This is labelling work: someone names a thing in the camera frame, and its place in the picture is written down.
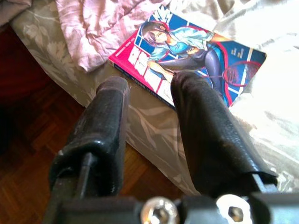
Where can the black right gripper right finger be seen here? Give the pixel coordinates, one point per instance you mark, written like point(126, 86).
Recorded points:
point(205, 130)

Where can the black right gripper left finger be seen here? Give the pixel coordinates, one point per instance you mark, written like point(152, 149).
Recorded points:
point(100, 121)

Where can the colourful manga book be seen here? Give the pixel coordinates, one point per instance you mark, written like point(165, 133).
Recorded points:
point(187, 46)

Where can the pink cartoon print blanket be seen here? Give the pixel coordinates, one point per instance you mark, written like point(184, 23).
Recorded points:
point(98, 30)

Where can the beige floral bed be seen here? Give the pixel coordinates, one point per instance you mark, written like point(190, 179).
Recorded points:
point(268, 116)

